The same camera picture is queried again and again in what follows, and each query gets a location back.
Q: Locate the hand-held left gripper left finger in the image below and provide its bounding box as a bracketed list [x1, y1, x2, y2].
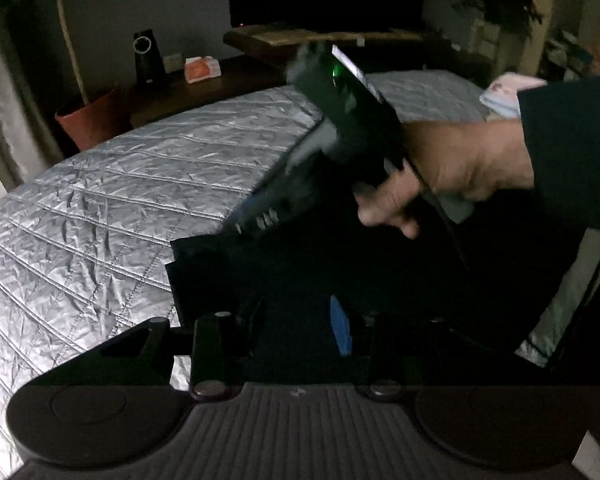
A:
[97, 299, 267, 402]

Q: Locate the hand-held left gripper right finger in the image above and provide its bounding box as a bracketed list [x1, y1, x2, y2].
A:
[329, 295, 526, 402]

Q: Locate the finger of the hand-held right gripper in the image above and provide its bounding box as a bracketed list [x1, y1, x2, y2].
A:
[219, 187, 293, 241]

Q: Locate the dark navy garment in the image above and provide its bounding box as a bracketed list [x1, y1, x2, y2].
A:
[165, 180, 588, 388]

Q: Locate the person's right forearm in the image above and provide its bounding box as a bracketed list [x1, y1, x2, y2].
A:
[516, 74, 600, 235]

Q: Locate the person's right hand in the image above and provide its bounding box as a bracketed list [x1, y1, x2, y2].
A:
[354, 119, 537, 241]

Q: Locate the light wooden board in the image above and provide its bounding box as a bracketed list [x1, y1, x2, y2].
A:
[223, 24, 426, 56]

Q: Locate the dark wooden cabinet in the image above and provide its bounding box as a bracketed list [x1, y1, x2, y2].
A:
[127, 55, 301, 128]

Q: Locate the grey quilted bed cover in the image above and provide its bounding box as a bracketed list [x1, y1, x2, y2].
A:
[0, 70, 598, 480]

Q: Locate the folded light blue garment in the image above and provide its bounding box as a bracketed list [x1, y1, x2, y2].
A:
[479, 91, 523, 121]

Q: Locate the orange tissue pack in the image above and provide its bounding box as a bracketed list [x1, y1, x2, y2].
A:
[183, 56, 222, 83]

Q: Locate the terracotta plant pot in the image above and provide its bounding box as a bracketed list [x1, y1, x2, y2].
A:
[54, 87, 131, 153]

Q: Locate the black speaker device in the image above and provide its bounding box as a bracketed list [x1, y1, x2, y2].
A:
[132, 29, 167, 86]

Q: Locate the tall potted plant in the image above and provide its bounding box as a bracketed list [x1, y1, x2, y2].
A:
[0, 0, 112, 106]

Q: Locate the grey curtain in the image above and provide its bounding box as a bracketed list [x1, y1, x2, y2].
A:
[0, 0, 63, 191]

